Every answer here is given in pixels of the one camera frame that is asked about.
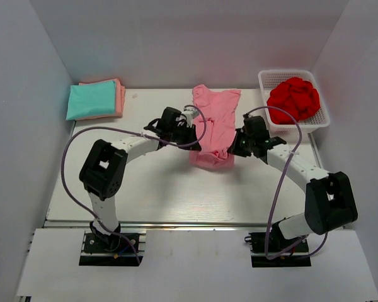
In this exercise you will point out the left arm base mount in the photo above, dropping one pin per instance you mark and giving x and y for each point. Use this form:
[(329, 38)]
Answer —
[(115, 252)]

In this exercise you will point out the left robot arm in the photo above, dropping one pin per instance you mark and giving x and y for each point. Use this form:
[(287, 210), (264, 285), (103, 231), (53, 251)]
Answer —
[(103, 170)]

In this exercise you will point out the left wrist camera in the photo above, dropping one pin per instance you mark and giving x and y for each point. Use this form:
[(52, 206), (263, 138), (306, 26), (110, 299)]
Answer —
[(189, 113)]

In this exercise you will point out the red crumpled t shirt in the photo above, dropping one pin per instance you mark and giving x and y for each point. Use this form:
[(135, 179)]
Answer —
[(297, 97)]

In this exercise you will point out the pink t shirt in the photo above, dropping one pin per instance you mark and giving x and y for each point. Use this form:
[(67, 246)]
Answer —
[(216, 128)]

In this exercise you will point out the folded teal t shirt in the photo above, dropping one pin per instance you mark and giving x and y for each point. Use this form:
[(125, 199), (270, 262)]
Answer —
[(91, 100)]

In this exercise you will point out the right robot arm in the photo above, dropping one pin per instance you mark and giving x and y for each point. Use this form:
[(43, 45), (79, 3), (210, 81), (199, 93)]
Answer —
[(329, 201)]

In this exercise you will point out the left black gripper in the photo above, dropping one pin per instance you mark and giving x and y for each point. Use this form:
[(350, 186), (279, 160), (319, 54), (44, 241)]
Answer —
[(191, 134)]

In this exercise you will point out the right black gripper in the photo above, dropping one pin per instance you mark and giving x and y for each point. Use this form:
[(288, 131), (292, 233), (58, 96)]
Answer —
[(235, 148)]

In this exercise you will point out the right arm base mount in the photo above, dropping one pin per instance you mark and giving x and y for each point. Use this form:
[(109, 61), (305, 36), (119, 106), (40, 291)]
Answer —
[(296, 257)]

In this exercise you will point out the white plastic basket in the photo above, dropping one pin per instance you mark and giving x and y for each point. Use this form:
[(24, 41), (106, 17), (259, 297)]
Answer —
[(270, 79)]

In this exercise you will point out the folded salmon t shirt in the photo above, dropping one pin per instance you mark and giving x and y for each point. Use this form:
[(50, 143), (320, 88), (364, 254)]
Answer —
[(119, 101)]

